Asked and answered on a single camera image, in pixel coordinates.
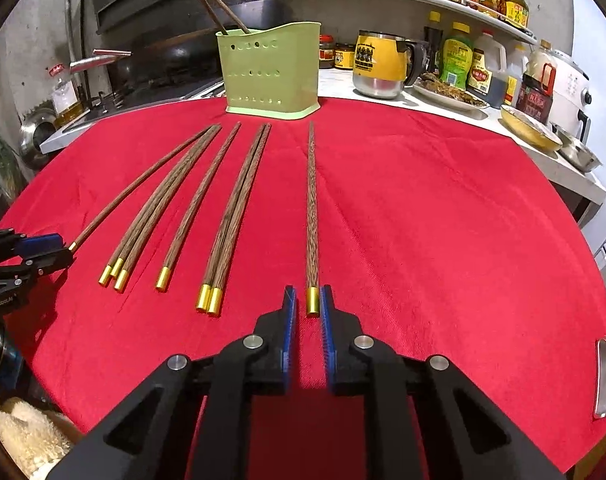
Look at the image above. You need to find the large red-label oil bottle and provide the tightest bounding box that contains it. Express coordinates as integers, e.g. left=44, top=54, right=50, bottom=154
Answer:
left=516, top=40, right=558, bottom=125

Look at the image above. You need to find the yellow steel mug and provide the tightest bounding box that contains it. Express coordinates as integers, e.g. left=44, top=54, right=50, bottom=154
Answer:
left=353, top=30, right=429, bottom=100

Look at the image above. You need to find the pale plastic jug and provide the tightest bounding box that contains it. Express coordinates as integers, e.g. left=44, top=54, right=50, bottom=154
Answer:
left=506, top=44, right=529, bottom=106

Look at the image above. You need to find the white rice cooker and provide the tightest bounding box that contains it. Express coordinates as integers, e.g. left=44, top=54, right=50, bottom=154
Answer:
left=550, top=50, right=593, bottom=141

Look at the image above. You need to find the white refrigerator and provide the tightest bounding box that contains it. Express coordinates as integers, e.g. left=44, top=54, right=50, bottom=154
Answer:
left=576, top=0, right=606, bottom=266

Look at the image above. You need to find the black wok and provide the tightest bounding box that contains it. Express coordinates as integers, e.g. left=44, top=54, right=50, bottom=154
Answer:
left=69, top=30, right=225, bottom=78

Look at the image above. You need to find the row of wooden chopsticks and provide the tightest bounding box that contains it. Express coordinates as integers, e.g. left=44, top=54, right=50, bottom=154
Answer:
left=99, top=122, right=274, bottom=317

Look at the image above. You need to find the gold-capped wooden chopstick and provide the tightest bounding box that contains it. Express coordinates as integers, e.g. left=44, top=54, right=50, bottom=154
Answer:
left=305, top=121, right=321, bottom=317
left=198, top=0, right=250, bottom=34
left=68, top=127, right=213, bottom=253
left=185, top=0, right=229, bottom=36

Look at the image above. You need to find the plate with food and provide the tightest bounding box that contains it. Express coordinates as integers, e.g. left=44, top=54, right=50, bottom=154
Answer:
left=413, top=74, right=490, bottom=111

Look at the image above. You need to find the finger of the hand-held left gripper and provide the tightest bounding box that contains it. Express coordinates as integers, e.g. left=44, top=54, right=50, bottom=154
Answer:
left=13, top=249, right=74, bottom=281
left=0, top=230, right=62, bottom=261

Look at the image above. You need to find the green squeeze bottle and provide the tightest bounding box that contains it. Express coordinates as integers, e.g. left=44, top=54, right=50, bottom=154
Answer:
left=439, top=22, right=475, bottom=91

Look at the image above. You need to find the steel bowl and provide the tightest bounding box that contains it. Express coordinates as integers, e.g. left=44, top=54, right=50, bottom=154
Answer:
left=553, top=125, right=603, bottom=172

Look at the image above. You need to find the white fluffy cloth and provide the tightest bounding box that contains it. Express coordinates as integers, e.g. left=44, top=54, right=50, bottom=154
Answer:
left=0, top=397, right=78, bottom=480

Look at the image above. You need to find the green utensil holder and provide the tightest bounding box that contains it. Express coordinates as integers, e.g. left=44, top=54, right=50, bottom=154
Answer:
left=216, top=21, right=322, bottom=121

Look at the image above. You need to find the steel pan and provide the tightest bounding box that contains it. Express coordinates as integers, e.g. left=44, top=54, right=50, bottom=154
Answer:
left=19, top=107, right=60, bottom=168

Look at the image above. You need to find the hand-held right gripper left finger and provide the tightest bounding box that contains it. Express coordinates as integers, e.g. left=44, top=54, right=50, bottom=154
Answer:
left=45, top=286, right=298, bottom=480

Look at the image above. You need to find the dark yellow-capped sauce bottle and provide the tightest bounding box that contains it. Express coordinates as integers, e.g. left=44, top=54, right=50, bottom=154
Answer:
left=424, top=11, right=444, bottom=76

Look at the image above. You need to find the clear cooking oil bottle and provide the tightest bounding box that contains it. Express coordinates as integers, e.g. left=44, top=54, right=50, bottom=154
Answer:
left=49, top=64, right=84, bottom=127

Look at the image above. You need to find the dark liquid plastic jug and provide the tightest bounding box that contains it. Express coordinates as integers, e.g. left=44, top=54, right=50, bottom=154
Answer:
left=470, top=30, right=506, bottom=108

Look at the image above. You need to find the black stove top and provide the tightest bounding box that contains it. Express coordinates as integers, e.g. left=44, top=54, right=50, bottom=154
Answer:
left=40, top=77, right=229, bottom=153

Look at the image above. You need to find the red tablecloth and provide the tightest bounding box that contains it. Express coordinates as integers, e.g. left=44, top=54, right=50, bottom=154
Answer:
left=0, top=95, right=606, bottom=480

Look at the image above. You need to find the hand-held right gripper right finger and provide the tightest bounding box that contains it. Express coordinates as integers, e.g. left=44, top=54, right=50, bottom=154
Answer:
left=320, top=285, right=566, bottom=480

